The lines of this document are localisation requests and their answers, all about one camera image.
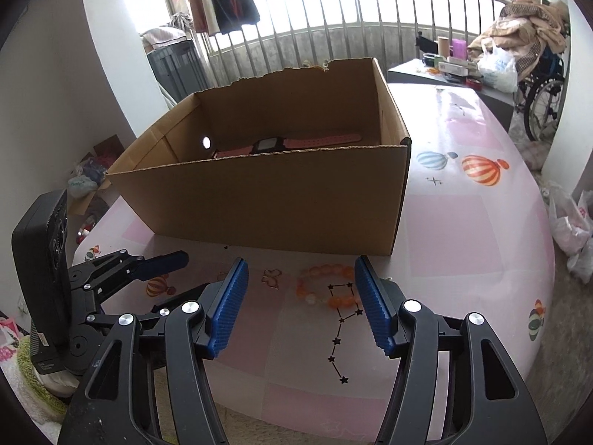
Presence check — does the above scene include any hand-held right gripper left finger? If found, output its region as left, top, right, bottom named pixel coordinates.
left=58, top=257, right=249, bottom=445

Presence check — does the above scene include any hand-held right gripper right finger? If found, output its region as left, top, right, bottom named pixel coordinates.
left=354, top=255, right=547, bottom=445

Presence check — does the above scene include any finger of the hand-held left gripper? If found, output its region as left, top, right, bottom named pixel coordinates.
left=69, top=249, right=190, bottom=302
left=86, top=283, right=223, bottom=323

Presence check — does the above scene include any orange bead bracelet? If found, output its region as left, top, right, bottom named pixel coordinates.
left=296, top=263, right=365, bottom=311

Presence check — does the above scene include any large cardboard box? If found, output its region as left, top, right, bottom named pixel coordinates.
left=106, top=57, right=412, bottom=257

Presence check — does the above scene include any pink strap digital watch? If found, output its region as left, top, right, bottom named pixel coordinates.
left=212, top=133, right=363, bottom=158

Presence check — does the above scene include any person's left forearm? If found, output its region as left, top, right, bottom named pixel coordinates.
left=0, top=317, right=82, bottom=427

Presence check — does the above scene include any white knotted plastic bag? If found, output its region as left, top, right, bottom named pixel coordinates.
left=69, top=175, right=99, bottom=198

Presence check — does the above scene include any pink balloon print tablecloth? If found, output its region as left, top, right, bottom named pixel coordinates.
left=72, top=81, right=556, bottom=433

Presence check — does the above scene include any floor cardboard box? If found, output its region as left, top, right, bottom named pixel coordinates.
left=69, top=134, right=126, bottom=217

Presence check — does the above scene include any grey cabinet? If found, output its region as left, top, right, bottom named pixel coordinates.
left=147, top=39, right=209, bottom=105

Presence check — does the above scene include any white red plastic bag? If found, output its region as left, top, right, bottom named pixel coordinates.
left=549, top=181, right=593, bottom=284

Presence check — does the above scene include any folded bedding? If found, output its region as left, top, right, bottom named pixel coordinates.
left=140, top=27, right=186, bottom=50

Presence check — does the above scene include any grey side table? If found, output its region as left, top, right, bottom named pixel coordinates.
left=387, top=58, right=515, bottom=133

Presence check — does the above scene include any striped cloth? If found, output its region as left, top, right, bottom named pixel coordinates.
left=169, top=11, right=193, bottom=33

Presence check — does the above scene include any white flat carton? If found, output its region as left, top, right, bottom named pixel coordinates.
left=438, top=58, right=478, bottom=78

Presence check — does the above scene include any wheelchair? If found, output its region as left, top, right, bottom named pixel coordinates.
left=514, top=46, right=569, bottom=142

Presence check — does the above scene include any white blue plastic bag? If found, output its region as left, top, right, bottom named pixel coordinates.
left=477, top=37, right=519, bottom=94

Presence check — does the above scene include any black device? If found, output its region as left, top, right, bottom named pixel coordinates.
left=416, top=32, right=439, bottom=55

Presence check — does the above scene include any pile of beige clothes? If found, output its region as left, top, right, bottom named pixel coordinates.
left=468, top=0, right=570, bottom=64

